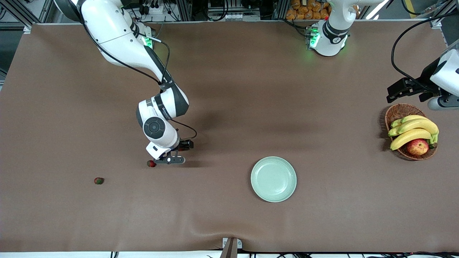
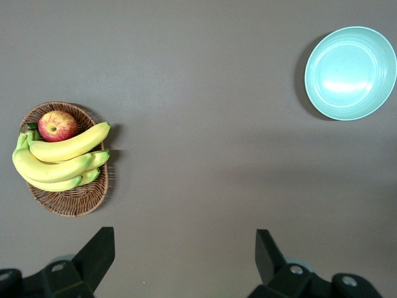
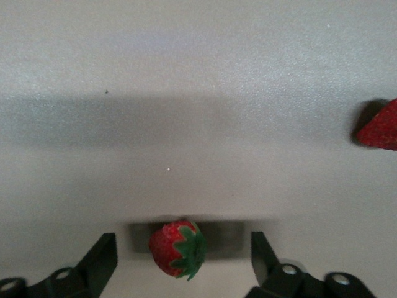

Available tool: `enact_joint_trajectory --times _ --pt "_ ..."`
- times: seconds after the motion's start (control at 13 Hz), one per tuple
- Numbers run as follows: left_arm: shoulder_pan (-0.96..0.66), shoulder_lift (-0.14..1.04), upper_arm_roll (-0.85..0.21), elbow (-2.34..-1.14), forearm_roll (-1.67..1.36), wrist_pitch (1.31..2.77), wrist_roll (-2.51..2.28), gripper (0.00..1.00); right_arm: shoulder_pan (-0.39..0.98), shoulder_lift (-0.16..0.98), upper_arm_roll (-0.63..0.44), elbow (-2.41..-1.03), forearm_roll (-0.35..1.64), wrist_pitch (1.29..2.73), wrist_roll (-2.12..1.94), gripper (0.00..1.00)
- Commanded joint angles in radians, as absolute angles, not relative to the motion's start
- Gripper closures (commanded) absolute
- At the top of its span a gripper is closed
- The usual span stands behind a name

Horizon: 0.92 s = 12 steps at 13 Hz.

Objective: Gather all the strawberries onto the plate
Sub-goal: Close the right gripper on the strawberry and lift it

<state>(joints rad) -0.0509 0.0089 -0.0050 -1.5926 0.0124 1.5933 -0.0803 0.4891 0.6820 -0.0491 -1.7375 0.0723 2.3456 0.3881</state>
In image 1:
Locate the red apple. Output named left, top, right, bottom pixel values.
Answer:
left=406, top=139, right=430, bottom=156

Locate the white power strip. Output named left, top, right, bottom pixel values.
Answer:
left=138, top=0, right=167, bottom=15

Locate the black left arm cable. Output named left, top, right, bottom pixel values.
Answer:
left=391, top=14, right=458, bottom=90

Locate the brown wicker basket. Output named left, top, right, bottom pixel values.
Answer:
left=384, top=103, right=438, bottom=161

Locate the brown table mat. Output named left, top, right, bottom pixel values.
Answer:
left=0, top=20, right=459, bottom=253

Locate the silver metal bracket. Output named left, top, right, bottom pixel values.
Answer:
left=222, top=237, right=243, bottom=249

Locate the yellow banana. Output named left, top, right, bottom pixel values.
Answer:
left=389, top=129, right=433, bottom=151
left=388, top=119, right=440, bottom=137
left=391, top=115, right=429, bottom=128

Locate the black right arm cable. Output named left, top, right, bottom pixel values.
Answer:
left=74, top=0, right=198, bottom=142

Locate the pale green round plate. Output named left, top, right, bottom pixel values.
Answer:
left=250, top=156, right=297, bottom=203

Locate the aluminium frame beam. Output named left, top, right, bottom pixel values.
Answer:
left=0, top=0, right=54, bottom=33
left=429, top=0, right=459, bottom=29

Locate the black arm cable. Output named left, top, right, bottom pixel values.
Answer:
left=391, top=14, right=458, bottom=90
left=74, top=0, right=198, bottom=142

